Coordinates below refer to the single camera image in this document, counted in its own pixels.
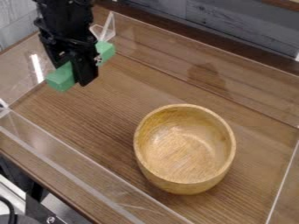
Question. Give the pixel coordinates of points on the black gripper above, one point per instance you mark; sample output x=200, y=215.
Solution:
x=63, y=22

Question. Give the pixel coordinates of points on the green rectangular block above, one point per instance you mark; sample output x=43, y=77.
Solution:
x=61, y=79

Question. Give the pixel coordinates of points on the brown wooden bowl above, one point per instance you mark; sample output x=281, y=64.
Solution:
x=185, y=148

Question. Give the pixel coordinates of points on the black equipment base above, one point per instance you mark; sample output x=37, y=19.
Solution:
x=41, y=213

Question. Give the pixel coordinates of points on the clear acrylic corner bracket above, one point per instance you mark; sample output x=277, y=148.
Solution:
x=105, y=32

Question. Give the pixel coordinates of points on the clear acrylic tray wall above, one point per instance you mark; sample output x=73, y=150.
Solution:
x=71, y=138

